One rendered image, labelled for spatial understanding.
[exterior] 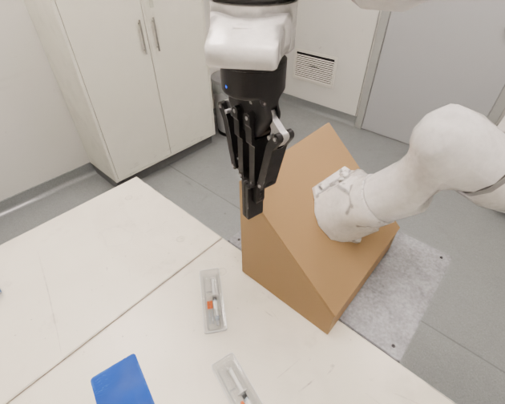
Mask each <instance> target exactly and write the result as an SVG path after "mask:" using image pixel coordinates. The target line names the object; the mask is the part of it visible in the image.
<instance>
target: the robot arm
mask: <svg viewBox="0 0 505 404"><path fill-rule="evenodd" d="M351 1H352V2H354V3H355V4H356V5H357V6H359V7H360V8H361V9H365V10H384V11H393V12H405V11H407V10H410V9H412V8H414V7H416V6H418V5H420V4H422V3H424V2H426V1H428V0H351ZM209 5H210V15H209V17H210V28H209V30H208V35H207V38H206V42H205V45H204V53H205V59H206V65H207V66H208V67H209V68H220V81H221V88H222V90H223V92H224V93H225V94H226V95H228V99H226V100H223V101H220V102H219V103H218V106H219V109H220V113H221V115H222V117H223V121H224V128H225V133H226V137H227V141H228V149H229V154H230V159H231V163H232V167H233V168H234V169H238V170H239V176H240V178H241V183H242V185H241V186H242V212H243V215H244V216H245V217H246V218H247V219H248V220H249V219H251V218H253V217H254V216H257V215H259V214H261V213H262V212H263V200H264V198H265V188H267V187H269V186H271V185H273V184H275V183H276V181H277V177H278V173H279V171H280V168H281V164H282V160H283V158H284V155H285V150H286V148H287V145H288V144H289V142H290V141H291V140H292V139H293V137H294V131H293V129H291V128H289V129H287V130H285V128H284V126H283V125H282V123H281V121H280V117H281V111H280V108H279V98H280V97H281V94H282V93H283V91H284V90H285V81H286V70H287V57H286V55H285V54H288V53H289V52H290V51H292V50H293V49H294V48H295V38H296V28H297V7H298V0H209ZM237 158H238V159H237ZM312 190H313V198H314V213H315V216H316V218H317V223H318V226H319V227H320V228H321V230H322V231H323V232H324V233H325V234H326V235H327V236H328V237H329V239H330V240H335V241H339V242H353V243H356V244H358V243H360V242H361V240H362V238H363V237H364V236H368V235H369V234H372V233H374V232H377V231H379V228H380V227H382V226H385V225H388V224H391V223H394V222H395V221H396V220H400V219H403V218H406V217H408V216H413V215H416V214H419V213H422V212H425V211H426V210H427V209H428V208H429V206H430V203H431V201H432V200H433V196H434V195H436V194H437V193H439V192H441V191H442V190H455V191H456V192H458V193H459V194H461V195H462V196H464V197H466V198H467V199H468V200H470V201H471V202H473V203H474V204H476V205H478V206H480V207H484V208H489V209H491V210H495V211H497V212H502V213H505V116H504V117H503V119H502V120H501V122H500V123H499V125H498V126H495V125H494V124H493V123H492V122H491V121H490V120H489V119H488V118H487V117H486V116H485V115H482V114H480V113H478V112H476V111H472V110H471V109H469V108H466V107H463V106H461V105H459V104H448V105H446V106H444V107H440V108H438V109H436V110H434V111H432V112H430V113H428V114H426V115H425V116H424V117H423V118H422V120H421V121H420V122H419V123H418V124H417V125H416V126H415V127H414V129H413V131H412V134H411V137H410V148H409V151H408V152H407V154H406V155H405V156H403V157H402V158H401V159H400V160H399V161H398V162H396V163H394V164H391V165H390V166H388V167H386V168H384V169H382V170H381V171H379V172H376V173H374V174H367V173H366V172H365V171H364V170H361V169H359V168H358V169H356V170H354V171H353V170H352V171H351V170H350V169H348V168H347V167H343V168H341V169H339V170H338V171H336V172H335V173H334V174H332V175H331V176H329V177H327V178H326V179H325V180H323V181H322V182H320V183H319V184H317V185H316V186H314V187H313V188H312Z"/></svg>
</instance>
